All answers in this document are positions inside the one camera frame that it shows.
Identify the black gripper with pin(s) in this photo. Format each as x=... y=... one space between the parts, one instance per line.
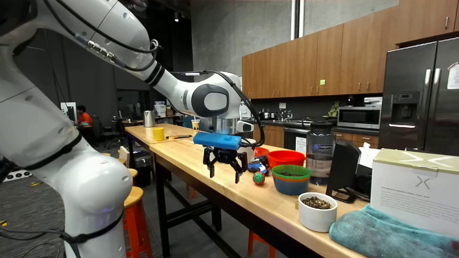
x=237 y=160

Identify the white cardboard box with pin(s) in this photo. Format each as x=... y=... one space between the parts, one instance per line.
x=418 y=187

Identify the silver microwave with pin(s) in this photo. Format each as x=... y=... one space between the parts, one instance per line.
x=359 y=117

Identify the white ceramic cup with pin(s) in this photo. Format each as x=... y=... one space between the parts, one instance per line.
x=316 y=210

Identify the orange stool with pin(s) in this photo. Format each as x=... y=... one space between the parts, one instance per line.
x=135 y=225

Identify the blue purple toy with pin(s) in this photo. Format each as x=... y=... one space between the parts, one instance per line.
x=257 y=166

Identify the black refrigerator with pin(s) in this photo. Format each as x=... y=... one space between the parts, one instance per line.
x=421 y=97

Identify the person in orange shirt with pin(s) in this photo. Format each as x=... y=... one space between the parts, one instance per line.
x=84 y=117

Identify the red bowl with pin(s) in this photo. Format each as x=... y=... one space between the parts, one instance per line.
x=286 y=157

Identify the black table frame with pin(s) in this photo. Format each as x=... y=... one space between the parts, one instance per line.
x=174 y=209

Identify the yellow cup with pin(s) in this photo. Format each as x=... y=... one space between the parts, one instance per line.
x=158 y=133

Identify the dark water bottle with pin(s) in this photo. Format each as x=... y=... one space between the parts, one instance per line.
x=320 y=152

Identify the wooden upper cabinets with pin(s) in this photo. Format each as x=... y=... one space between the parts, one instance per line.
x=346 y=58

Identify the teal towel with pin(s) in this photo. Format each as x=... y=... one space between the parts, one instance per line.
x=378 y=235

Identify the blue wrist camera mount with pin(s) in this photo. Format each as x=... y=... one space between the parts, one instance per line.
x=217 y=140

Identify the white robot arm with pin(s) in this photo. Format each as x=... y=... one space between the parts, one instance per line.
x=38 y=136

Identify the green blue stacked bowls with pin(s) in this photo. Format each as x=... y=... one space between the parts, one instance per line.
x=290 y=179

